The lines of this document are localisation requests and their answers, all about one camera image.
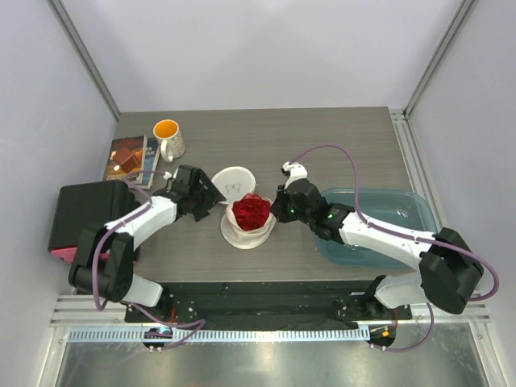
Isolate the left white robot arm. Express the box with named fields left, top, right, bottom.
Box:
left=69, top=164, right=226, bottom=322

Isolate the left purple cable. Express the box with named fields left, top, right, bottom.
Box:
left=91, top=169, right=206, bottom=350

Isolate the white mesh laundry bag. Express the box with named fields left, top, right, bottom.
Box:
left=212, top=166, right=276, bottom=250

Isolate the blue plastic tub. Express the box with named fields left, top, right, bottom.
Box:
left=315, top=189, right=437, bottom=269

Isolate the red lace bra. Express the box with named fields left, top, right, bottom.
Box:
left=231, top=193, right=271, bottom=231

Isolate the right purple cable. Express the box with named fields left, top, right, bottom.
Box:
left=288, top=144, right=501, bottom=352

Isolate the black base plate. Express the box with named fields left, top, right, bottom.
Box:
left=124, top=280, right=412, bottom=327

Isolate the white slotted cable duct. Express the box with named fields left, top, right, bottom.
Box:
left=68, top=326, right=370, bottom=343

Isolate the brown cover book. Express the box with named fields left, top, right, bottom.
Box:
left=103, top=135, right=148, bottom=181

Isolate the blue cover book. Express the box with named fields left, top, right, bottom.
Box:
left=139, top=138, right=160, bottom=189

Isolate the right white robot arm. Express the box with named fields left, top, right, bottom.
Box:
left=271, top=178, right=484, bottom=318

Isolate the purple cable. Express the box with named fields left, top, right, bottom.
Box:
left=288, top=144, right=501, bottom=352
left=91, top=169, right=206, bottom=350

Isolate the black and pink box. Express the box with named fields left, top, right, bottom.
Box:
left=48, top=181, right=139, bottom=263

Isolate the white mug orange inside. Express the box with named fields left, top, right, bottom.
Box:
left=153, top=119, right=185, bottom=163

